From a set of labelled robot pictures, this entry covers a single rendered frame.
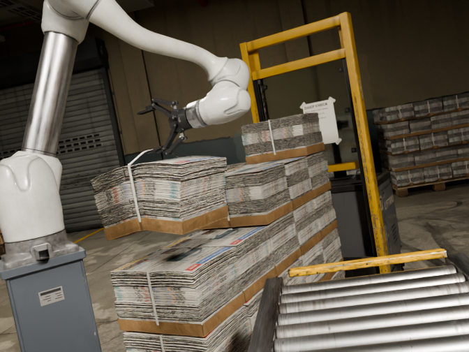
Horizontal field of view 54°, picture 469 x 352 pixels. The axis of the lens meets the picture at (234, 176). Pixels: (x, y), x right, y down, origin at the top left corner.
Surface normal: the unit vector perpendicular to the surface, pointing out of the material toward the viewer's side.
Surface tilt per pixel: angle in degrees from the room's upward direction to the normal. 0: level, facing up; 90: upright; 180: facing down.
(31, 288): 90
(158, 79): 90
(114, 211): 89
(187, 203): 99
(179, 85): 90
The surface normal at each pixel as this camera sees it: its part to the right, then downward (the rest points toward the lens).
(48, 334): 0.48, -0.02
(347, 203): -0.49, 0.15
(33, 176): 0.59, -0.30
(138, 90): -0.15, 0.10
